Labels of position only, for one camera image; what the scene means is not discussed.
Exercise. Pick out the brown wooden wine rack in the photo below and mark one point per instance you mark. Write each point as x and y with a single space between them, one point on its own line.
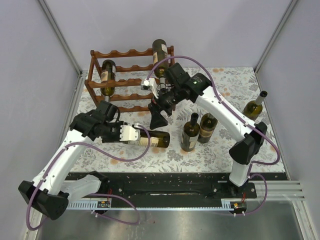
122 83

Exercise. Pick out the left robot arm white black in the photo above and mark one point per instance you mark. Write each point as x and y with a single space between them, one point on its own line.
47 192

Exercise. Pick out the wine bottle brown label front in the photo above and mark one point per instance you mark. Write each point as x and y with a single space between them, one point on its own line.
207 125

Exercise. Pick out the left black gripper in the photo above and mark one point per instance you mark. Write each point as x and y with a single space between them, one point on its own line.
117 138

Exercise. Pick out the green wine bottle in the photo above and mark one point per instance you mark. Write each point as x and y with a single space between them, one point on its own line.
108 72

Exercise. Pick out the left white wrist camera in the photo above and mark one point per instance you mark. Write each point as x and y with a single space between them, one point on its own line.
129 134

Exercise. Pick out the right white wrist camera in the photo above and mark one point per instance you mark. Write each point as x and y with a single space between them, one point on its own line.
151 85

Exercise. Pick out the floral patterned table mat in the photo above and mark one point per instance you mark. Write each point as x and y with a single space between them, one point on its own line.
238 85

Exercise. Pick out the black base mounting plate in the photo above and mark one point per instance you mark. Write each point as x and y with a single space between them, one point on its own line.
178 183

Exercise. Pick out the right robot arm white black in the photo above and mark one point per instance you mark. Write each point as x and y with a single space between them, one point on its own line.
199 90

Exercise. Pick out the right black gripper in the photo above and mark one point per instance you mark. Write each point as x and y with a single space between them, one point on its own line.
156 105

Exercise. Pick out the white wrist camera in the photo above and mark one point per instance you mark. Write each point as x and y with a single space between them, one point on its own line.
129 134
151 85

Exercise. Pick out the white slotted cable duct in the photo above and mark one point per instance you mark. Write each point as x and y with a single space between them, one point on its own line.
116 204

